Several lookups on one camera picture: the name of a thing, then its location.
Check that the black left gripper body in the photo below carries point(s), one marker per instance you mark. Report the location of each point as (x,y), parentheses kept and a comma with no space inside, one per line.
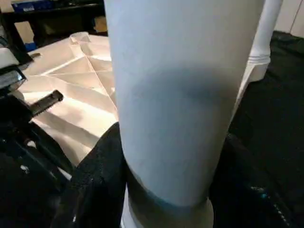
(23,137)

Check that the black work mat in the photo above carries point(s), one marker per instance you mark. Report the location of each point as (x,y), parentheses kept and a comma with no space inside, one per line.
(275,123)

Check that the white plastic table top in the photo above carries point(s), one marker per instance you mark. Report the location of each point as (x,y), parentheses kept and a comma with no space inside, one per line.
(71,95)

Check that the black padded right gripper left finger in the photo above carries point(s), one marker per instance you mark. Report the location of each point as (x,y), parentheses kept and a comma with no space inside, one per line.
(95,190)

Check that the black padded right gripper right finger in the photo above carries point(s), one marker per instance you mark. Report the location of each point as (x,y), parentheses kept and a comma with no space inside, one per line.
(251,190)

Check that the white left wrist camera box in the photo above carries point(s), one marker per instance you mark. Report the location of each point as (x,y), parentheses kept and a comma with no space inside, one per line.
(9,66)

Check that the white plastic table leg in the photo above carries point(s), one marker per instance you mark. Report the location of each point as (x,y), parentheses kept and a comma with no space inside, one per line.
(180,95)
(263,28)

